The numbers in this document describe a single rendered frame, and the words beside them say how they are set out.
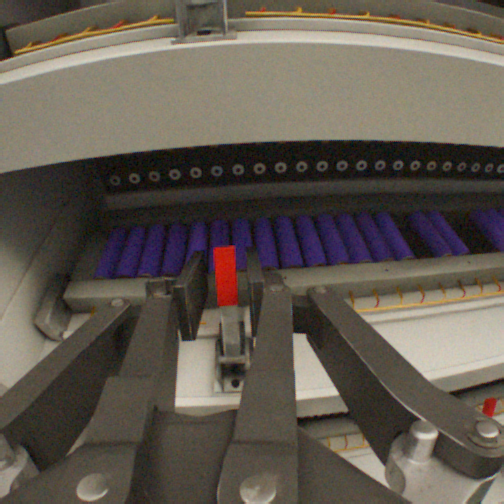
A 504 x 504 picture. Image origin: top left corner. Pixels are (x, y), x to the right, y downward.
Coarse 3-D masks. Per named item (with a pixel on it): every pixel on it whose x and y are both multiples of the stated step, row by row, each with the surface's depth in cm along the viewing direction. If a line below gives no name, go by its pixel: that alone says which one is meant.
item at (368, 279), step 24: (360, 264) 23; (384, 264) 23; (408, 264) 23; (432, 264) 23; (456, 264) 23; (480, 264) 23; (72, 288) 22; (96, 288) 22; (120, 288) 22; (144, 288) 22; (216, 288) 22; (240, 288) 22; (336, 288) 23; (360, 288) 23; (384, 288) 23; (408, 288) 23; (432, 288) 24
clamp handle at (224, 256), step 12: (216, 252) 17; (228, 252) 17; (216, 264) 17; (228, 264) 17; (216, 276) 17; (228, 276) 17; (228, 288) 18; (228, 300) 18; (228, 312) 18; (228, 324) 18; (228, 336) 18; (228, 348) 18
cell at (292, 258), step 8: (280, 224) 28; (288, 224) 28; (280, 232) 27; (288, 232) 27; (280, 240) 27; (288, 240) 26; (296, 240) 27; (280, 248) 26; (288, 248) 26; (296, 248) 26; (280, 256) 26; (288, 256) 25; (296, 256) 25; (288, 264) 24; (296, 264) 24
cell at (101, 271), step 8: (112, 232) 28; (120, 232) 28; (112, 240) 27; (120, 240) 27; (104, 248) 27; (112, 248) 26; (120, 248) 27; (104, 256) 25; (112, 256) 26; (120, 256) 27; (104, 264) 25; (112, 264) 25; (96, 272) 24; (104, 272) 24; (112, 272) 25
